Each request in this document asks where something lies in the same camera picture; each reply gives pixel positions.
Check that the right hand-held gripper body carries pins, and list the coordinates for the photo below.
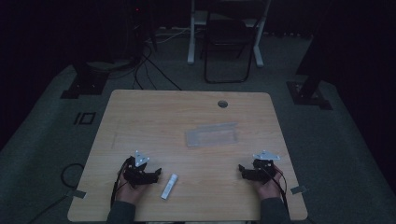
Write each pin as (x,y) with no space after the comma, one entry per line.
(262,170)

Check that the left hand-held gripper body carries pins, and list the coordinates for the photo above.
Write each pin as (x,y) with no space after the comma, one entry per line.
(138,174)

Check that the person's right hand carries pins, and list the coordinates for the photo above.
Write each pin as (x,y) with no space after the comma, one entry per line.
(268,189)

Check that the person's left hand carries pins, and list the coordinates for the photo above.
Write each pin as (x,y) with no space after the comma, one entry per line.
(130,193)

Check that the small white stick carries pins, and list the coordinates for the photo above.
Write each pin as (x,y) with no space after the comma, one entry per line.
(169,186)

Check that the grey tape piece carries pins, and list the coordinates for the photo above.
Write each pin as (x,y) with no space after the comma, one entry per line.
(298,189)
(79,194)

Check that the grey table grommet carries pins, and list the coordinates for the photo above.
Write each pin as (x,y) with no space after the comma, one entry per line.
(222,104)

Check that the black floor tape marker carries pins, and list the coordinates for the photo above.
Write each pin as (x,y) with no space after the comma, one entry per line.
(84,118)

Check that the black stand base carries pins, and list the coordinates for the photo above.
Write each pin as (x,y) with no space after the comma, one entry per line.
(308,93)
(87,84)

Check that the black folding chair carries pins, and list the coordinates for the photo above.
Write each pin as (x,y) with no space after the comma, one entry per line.
(229,34)

